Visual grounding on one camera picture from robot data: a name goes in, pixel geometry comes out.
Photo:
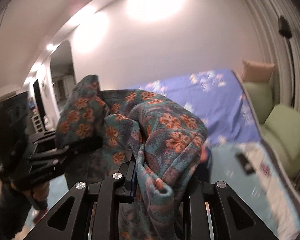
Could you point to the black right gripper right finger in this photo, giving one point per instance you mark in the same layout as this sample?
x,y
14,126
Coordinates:
x,y
216,211

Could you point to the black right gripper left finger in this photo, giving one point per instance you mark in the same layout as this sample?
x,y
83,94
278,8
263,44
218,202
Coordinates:
x,y
90,211

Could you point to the teal floral fleece garment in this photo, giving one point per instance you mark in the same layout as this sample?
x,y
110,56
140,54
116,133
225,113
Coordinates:
x,y
167,141

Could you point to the left hand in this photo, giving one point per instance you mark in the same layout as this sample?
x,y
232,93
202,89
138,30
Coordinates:
x,y
38,195

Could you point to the white shelf unit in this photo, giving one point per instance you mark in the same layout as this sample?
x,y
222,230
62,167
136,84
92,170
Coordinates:
x,y
37,123

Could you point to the teal animal print bedcover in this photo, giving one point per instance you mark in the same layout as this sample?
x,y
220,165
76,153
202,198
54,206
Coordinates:
x,y
254,172

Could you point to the green pillow near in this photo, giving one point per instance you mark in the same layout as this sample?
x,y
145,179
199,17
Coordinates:
x,y
284,123

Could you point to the green pillow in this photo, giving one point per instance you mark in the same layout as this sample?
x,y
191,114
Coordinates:
x,y
261,97
284,123

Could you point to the purple tree print sheet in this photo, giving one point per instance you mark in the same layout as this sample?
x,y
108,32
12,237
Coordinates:
x,y
217,98

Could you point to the green pillow far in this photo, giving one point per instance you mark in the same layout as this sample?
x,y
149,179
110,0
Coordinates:
x,y
261,97

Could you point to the beige pillow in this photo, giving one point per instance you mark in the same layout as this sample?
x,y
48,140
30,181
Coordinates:
x,y
257,71

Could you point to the black floor lamp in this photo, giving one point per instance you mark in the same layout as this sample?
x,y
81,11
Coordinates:
x,y
285,31

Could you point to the beige pleated curtain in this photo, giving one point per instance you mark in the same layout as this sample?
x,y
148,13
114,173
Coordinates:
x,y
277,24

